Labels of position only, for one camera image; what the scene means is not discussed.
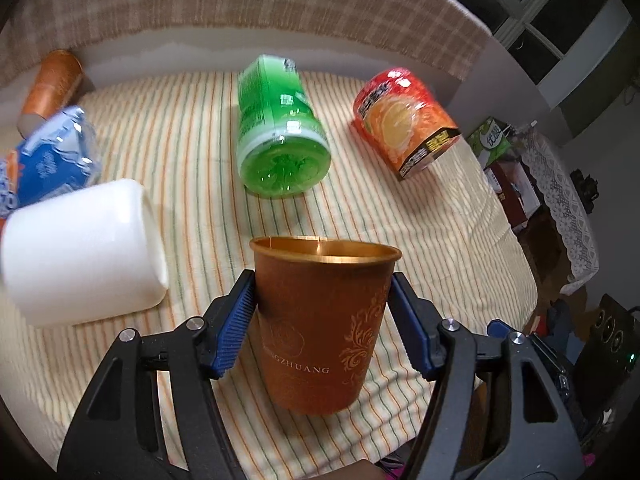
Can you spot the striped yellow table cloth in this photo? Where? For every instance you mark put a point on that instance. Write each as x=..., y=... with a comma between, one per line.
x=175, y=135

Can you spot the blue orange wrapped cup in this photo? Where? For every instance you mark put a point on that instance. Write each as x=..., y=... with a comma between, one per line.
x=59, y=157

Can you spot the red cardboard box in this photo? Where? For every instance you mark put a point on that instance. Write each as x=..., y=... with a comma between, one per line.
x=516, y=193

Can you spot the orange patterned paper cup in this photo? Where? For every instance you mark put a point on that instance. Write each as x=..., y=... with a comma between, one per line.
x=320, y=308

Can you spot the black electronic device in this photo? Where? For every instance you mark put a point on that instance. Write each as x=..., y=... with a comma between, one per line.
x=613, y=342

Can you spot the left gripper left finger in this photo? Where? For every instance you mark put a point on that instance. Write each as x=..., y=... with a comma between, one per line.
x=117, y=432

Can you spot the green plastic cup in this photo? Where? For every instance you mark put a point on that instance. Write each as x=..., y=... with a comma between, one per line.
x=281, y=148

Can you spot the red orange snack cup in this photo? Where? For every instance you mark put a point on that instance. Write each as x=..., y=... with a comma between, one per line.
x=400, y=118

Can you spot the plaid brown sill cloth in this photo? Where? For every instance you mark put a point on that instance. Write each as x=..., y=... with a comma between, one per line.
x=440, y=33

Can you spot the white plastic cup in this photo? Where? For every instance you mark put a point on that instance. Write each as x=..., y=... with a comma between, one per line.
x=84, y=256

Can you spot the white lace cloth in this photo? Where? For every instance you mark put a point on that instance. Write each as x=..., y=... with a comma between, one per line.
x=567, y=211

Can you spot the green white carton box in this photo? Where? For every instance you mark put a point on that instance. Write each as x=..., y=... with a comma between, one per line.
x=490, y=140

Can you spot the orange paper cup at back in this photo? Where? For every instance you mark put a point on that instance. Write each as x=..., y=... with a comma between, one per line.
x=57, y=81

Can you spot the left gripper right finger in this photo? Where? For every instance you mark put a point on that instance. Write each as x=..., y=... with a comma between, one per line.
x=528, y=432

